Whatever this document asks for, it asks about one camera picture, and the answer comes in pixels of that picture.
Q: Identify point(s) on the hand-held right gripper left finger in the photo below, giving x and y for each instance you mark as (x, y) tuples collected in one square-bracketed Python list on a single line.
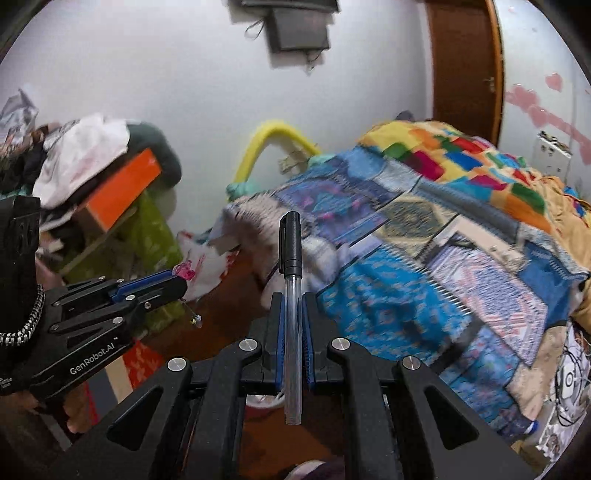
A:
[(280, 341)]

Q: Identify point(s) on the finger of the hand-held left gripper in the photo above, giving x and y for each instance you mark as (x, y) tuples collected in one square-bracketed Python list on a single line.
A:
[(159, 295), (92, 290)]

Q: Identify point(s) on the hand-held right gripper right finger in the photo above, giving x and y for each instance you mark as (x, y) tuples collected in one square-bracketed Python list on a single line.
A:
[(308, 341)]

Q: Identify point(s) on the black capped clear pen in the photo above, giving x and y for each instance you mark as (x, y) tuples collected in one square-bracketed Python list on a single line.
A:
[(293, 323)]

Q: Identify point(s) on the pink heart hairpin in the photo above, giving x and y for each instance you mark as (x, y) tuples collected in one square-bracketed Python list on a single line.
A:
[(184, 271)]

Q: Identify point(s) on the person's left hand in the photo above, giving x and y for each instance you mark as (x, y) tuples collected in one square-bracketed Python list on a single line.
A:
[(79, 410)]

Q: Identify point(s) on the white plastic bag red print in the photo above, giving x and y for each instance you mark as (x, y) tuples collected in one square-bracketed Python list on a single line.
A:
[(203, 267)]

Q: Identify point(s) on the green cloth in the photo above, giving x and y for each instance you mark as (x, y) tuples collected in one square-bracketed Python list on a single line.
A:
[(152, 240)]

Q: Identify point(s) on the red printed bag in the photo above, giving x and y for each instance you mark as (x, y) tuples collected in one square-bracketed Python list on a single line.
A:
[(143, 364)]

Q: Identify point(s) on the blue patterned blanket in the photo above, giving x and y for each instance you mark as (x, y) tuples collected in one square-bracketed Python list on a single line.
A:
[(392, 300)]

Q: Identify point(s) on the orange box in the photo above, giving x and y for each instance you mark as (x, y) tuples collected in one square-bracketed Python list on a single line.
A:
[(124, 189)]

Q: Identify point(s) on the white cloth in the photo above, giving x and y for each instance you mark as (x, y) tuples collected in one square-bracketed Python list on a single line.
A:
[(83, 152)]

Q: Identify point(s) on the grey patterned cloth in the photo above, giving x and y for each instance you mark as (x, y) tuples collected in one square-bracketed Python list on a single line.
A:
[(18, 108)]

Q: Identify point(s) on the dark grey cushion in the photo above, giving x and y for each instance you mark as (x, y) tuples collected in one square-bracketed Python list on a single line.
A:
[(159, 152)]

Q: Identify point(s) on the yellow foam tube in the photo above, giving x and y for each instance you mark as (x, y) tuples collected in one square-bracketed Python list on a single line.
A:
[(251, 152)]

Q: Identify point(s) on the white tube blue cap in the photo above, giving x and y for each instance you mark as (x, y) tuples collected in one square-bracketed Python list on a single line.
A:
[(526, 427)]

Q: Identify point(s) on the colourful patchwork blanket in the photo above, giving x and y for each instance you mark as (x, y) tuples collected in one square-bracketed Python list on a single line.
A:
[(461, 161)]

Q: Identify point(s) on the purple cloth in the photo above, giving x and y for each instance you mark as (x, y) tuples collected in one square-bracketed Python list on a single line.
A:
[(406, 115)]

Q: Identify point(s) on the blue fabric pouch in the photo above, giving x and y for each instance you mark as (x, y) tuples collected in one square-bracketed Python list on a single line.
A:
[(549, 281)]

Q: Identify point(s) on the white round charger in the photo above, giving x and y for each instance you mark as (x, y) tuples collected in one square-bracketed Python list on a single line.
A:
[(566, 378)]

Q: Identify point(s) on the white printed sheet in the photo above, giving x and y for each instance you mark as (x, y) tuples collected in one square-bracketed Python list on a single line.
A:
[(572, 429)]

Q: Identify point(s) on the black box under television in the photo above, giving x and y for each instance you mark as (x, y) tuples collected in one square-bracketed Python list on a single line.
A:
[(298, 30)]

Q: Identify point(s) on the wooden door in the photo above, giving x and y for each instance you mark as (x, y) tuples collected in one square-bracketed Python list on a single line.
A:
[(461, 69)]

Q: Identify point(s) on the white wardrobe with pink stickers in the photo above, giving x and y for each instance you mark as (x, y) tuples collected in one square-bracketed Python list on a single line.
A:
[(540, 60)]

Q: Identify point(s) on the black wall television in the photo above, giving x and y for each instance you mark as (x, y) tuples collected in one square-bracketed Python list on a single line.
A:
[(288, 3)]

